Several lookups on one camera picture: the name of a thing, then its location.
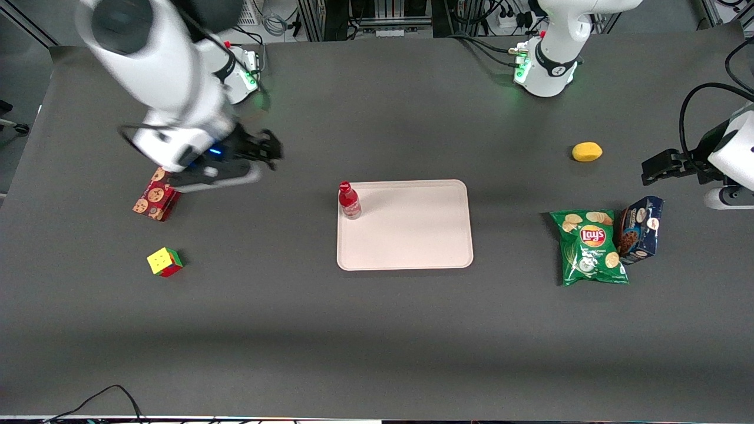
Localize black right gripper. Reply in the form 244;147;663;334
219;125;285;173

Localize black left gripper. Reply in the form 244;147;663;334
641;121;732;187

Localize red coke bottle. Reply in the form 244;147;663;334
338;181;363;221

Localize pale pink plastic tray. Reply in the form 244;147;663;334
336;179;474;271

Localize blue cookie box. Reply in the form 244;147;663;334
616;196;665;265

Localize yellow lemon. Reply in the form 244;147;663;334
571;141;604;163

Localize green Lay's chips bag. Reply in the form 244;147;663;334
549;209;630;287

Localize red cookie box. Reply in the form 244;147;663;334
132;167;181;223

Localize white mesh basket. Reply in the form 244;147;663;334
236;0;261;27

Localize colourful puzzle cube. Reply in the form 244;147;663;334
147;247;184;279

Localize dark grey table mat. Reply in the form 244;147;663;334
0;22;754;422

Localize black wheeled stand leg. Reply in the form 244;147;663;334
0;99;31;135

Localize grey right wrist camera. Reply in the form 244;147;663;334
167;161;263;193

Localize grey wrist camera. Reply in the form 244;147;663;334
703;185;754;211
167;161;263;193

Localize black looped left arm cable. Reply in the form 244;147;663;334
679;82;754;168

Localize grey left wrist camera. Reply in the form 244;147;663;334
703;185;754;211

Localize grey coiled cable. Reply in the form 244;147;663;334
261;11;290;37

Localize aluminium frame rack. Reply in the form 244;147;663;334
296;0;435;42

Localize black left arm base cables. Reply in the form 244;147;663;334
451;31;531;69

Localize black cable at table edge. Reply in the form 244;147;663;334
41;384;148;424

